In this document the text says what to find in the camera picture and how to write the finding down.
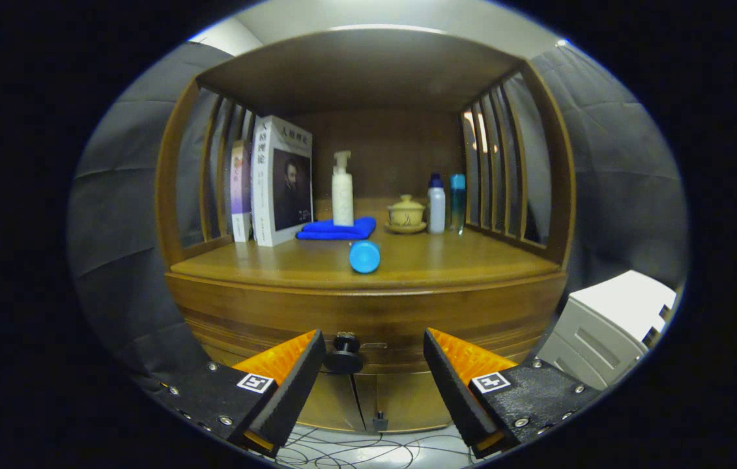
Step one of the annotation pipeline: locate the blue cosmetic tube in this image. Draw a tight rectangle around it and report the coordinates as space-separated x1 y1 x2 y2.
349 240 381 274

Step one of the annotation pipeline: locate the blue folded cloth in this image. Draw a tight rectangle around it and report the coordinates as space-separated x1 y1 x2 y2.
296 216 377 241

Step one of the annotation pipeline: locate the purple book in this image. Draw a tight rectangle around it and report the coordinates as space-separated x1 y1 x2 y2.
230 139 255 243

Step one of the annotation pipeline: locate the white book with portrait cover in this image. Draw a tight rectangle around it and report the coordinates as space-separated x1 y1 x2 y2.
251 115 314 248

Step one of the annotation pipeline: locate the wooden cabinet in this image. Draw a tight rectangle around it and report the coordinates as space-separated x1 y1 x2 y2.
154 27 577 434

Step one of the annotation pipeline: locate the wooden countertop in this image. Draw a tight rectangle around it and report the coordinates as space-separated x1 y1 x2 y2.
169 199 561 291

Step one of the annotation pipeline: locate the white pump bottle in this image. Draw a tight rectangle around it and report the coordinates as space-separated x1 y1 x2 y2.
332 150 355 227

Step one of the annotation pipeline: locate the wooden drawer with black knob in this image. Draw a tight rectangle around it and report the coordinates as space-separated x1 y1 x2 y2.
165 272 569 375

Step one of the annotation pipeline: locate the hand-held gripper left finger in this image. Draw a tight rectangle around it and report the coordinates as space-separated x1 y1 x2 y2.
147 329 327 459

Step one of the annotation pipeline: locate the teal glass bottle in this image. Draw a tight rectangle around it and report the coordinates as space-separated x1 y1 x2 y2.
450 173 467 233

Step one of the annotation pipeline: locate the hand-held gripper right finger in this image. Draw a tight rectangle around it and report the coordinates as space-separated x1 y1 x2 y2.
423 328 603 460

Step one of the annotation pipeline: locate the white bottle with blue cap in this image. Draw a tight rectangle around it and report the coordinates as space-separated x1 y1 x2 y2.
427 173 446 235

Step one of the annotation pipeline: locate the tangle of black cables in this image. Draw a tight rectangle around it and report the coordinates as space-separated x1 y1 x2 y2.
274 427 473 469

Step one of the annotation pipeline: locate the yellow lidded teacup with saucer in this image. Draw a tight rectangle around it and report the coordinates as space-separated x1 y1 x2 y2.
384 194 427 235

